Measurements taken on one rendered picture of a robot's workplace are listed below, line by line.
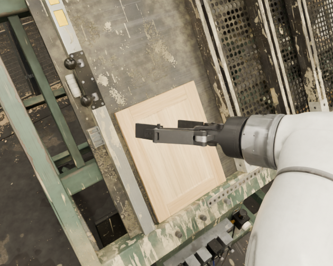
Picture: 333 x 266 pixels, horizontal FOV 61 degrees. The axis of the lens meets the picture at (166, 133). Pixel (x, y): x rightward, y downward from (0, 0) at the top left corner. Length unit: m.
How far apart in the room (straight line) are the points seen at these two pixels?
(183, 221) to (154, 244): 0.15
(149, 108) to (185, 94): 0.18
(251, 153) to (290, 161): 0.08
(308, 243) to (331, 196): 0.06
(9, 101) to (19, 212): 1.63
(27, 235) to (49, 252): 0.23
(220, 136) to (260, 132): 0.07
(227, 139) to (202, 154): 0.77
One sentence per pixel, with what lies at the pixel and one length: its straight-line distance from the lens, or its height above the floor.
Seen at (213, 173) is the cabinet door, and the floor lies 0.94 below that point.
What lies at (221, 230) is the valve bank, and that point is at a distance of 1.40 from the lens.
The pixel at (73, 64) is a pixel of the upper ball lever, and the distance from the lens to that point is 0.91.
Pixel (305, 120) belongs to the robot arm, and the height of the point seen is 1.71.
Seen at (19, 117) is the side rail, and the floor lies 1.39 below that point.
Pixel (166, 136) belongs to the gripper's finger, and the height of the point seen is 1.62.
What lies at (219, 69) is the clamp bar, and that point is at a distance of 1.24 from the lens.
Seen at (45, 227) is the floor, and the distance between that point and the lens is 2.38.
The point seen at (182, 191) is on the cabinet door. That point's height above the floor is 0.95.
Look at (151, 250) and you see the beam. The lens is 1.21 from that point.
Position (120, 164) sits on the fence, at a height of 1.15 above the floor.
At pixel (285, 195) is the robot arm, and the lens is 0.37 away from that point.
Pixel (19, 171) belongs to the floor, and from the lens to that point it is 2.79.
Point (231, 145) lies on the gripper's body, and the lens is 0.49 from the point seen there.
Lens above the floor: 1.98
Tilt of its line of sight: 45 degrees down
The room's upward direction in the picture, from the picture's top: straight up
